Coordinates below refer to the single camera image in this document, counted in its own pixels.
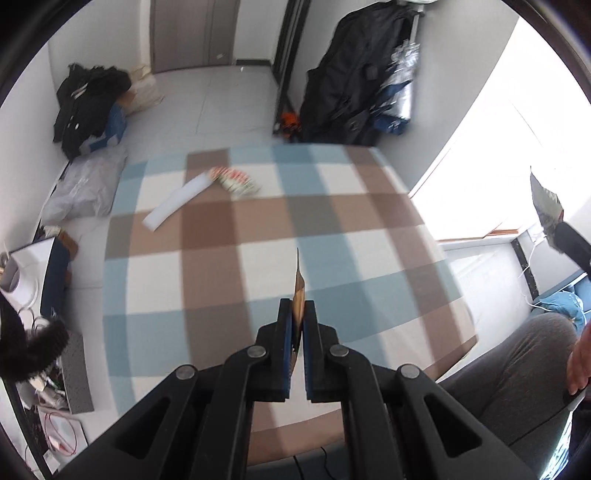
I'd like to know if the white cable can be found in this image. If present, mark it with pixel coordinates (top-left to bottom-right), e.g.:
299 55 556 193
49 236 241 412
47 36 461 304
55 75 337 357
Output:
519 226 555 310

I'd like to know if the black framed glass door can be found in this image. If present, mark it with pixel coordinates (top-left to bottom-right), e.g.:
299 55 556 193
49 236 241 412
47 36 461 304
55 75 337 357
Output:
271 0 315 134

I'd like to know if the plaid tablecloth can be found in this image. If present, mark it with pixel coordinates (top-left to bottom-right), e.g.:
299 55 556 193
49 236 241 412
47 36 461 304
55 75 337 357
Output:
102 141 478 450

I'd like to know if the black fuzzy microphone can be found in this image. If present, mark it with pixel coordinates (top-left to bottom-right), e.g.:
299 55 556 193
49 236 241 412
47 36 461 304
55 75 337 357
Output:
0 293 70 384

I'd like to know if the white utensil holder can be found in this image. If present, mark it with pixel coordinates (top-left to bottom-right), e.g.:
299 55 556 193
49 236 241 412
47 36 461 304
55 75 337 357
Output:
0 251 40 308

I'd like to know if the red and white wrapper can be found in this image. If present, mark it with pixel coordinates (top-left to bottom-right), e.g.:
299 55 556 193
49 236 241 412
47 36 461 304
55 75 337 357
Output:
209 166 262 198

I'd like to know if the blue cardboard box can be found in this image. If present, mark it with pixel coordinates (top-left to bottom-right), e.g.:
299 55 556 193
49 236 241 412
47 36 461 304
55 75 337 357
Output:
78 102 129 155

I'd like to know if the silver foil bag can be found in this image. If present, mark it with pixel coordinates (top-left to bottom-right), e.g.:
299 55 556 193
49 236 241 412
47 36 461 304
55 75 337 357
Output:
373 41 423 136

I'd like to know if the red cable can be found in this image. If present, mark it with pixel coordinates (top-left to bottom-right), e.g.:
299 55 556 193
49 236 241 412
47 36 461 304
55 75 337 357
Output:
44 408 79 455

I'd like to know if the person's right hand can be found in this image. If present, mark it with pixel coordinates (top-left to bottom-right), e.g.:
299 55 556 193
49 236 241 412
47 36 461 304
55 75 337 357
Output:
567 318 591 395

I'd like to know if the grey room door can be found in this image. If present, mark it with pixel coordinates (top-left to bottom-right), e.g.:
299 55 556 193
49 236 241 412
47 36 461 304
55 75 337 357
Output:
150 0 241 75

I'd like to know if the grey speckled storage box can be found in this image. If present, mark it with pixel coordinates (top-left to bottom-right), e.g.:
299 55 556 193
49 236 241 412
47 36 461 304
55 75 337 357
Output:
58 330 95 414

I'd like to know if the white box with navy sides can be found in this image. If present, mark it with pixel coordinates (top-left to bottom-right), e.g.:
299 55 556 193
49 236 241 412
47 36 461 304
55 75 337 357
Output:
9 235 75 319

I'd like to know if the black backpack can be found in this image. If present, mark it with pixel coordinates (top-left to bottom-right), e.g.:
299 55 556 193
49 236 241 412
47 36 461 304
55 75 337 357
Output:
298 2 416 147

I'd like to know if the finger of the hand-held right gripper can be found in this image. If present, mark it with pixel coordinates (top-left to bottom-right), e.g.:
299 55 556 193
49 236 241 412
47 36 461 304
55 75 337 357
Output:
551 222 591 278

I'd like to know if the white foam tube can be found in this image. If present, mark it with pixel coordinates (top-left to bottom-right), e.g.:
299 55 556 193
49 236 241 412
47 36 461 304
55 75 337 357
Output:
142 172 215 232

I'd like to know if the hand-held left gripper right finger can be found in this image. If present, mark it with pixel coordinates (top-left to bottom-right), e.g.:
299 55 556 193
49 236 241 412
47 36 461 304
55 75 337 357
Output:
304 300 541 480

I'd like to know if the blue cloth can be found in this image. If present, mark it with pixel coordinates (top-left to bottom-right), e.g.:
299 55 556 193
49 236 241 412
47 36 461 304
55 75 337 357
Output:
538 293 587 325

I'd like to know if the person's leg in grey trousers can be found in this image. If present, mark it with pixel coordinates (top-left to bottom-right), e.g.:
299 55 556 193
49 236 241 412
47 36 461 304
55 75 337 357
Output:
434 311 583 480

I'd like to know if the grey plastic bag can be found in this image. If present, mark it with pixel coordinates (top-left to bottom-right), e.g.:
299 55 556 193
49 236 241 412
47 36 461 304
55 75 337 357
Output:
41 145 129 224

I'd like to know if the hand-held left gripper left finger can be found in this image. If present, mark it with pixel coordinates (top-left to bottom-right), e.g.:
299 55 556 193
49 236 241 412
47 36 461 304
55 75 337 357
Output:
55 299 293 480

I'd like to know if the beige tote bag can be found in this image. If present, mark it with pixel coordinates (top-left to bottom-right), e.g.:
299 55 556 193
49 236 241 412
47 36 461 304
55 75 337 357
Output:
121 65 164 116

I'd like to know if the pile of black clothes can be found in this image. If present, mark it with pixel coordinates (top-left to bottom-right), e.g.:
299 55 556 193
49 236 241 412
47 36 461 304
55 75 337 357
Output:
52 64 132 158

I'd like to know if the brown foil packet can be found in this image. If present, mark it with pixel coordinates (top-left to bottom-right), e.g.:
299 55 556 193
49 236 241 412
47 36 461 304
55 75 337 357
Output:
292 248 306 365

